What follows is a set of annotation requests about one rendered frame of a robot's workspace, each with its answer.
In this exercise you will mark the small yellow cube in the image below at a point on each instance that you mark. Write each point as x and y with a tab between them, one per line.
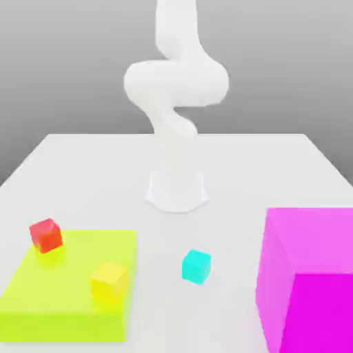
109	282

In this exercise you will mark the large magenta box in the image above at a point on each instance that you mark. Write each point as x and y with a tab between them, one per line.
309	275

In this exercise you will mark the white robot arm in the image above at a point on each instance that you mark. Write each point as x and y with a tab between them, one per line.
176	82

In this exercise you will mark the large yellow-green box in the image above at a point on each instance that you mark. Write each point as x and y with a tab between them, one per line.
69	297

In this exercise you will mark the small red cube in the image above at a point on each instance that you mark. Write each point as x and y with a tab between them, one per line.
46	236

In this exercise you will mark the small cyan cube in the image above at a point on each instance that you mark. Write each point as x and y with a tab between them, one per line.
196	267

